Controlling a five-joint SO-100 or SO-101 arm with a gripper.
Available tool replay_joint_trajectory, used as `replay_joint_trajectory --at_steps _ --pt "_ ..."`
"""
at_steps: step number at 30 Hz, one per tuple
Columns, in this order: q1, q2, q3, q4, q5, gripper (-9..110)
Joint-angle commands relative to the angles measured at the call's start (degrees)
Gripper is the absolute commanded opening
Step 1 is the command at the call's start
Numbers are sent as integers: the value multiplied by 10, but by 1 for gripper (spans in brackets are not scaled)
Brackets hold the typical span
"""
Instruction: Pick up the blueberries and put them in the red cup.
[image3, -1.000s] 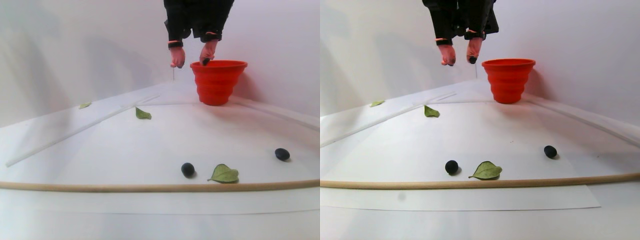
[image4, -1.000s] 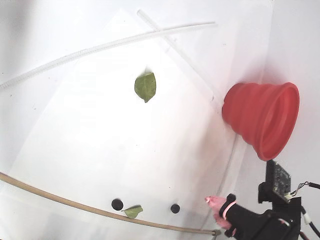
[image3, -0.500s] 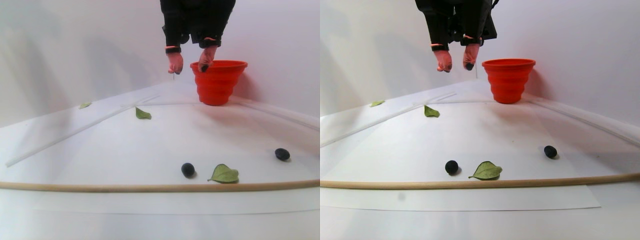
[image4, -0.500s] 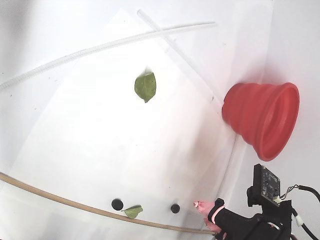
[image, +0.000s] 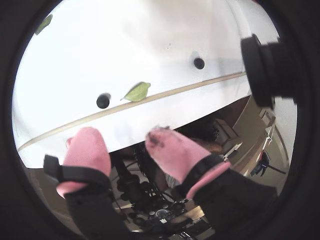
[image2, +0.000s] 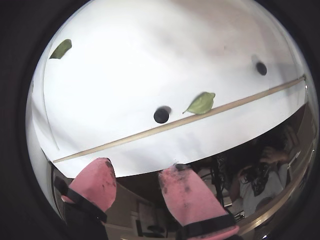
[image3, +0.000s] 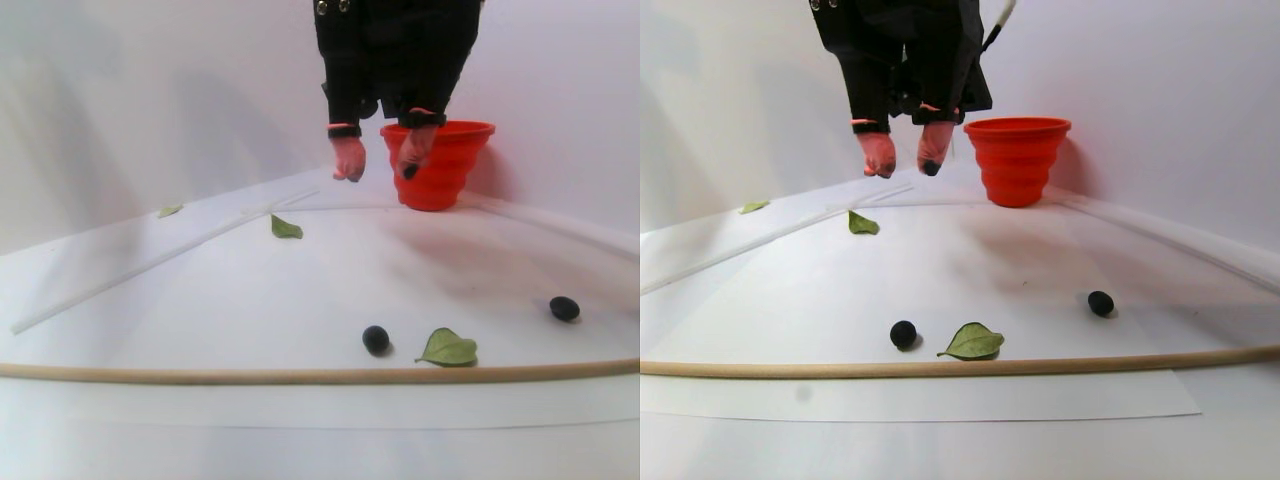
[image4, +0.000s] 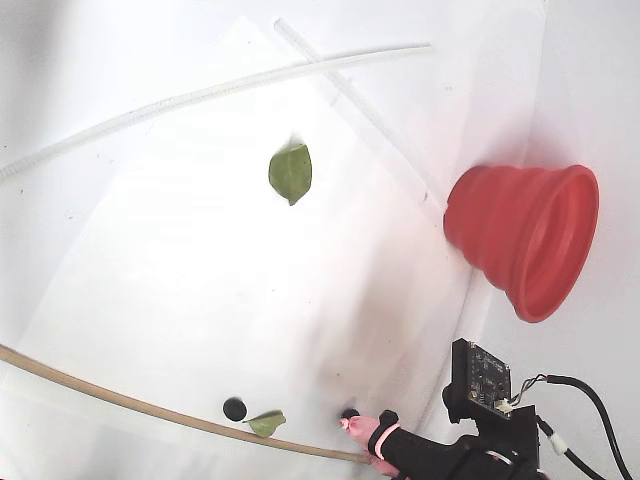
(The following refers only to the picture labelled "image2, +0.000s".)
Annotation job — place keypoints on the pink-tipped black gripper finger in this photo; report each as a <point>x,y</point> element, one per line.
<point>190,197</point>
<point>92,185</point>

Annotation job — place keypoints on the thin wooden rod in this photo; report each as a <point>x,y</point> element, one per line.
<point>140,135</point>

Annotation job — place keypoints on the person in white shirt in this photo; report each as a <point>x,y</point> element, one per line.
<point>262,180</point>

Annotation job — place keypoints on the dark blue blueberry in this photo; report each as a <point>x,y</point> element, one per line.
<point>161,115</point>
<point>261,68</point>

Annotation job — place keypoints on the green leaf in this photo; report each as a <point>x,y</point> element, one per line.
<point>201,105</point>
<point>61,48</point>

